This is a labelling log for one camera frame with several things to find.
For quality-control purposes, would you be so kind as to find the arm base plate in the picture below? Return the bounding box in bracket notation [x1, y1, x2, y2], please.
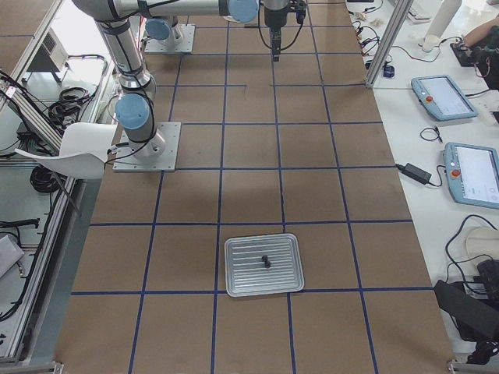
[143, 23, 196, 55]
[112, 122, 181, 172]

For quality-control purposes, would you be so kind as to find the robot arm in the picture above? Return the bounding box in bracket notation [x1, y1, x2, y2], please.
[145, 16, 183, 43]
[74, 1, 306, 171]

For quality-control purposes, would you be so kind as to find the aluminium frame post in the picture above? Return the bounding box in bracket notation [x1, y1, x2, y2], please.
[365, 0, 413, 88]

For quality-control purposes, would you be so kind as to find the silver ribbed metal tray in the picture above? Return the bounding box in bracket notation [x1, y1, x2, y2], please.
[225, 233, 305, 298]

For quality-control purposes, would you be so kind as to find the black power adapter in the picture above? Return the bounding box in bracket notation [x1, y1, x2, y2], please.
[396, 163, 431, 185]

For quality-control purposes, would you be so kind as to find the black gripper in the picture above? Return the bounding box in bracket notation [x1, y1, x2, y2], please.
[264, 0, 306, 62]

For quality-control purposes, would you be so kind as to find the blue teach pendant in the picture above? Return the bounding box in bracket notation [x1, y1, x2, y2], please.
[411, 75, 478, 122]
[443, 143, 498, 210]

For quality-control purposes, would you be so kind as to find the near blue teach pendant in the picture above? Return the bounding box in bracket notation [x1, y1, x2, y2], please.
[443, 143, 498, 210]

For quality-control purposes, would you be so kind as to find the white plastic chair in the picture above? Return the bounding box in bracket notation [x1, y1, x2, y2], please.
[15, 122, 117, 179]

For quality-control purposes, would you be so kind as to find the far blue teach pendant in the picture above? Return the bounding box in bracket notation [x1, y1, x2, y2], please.
[411, 75, 478, 122]

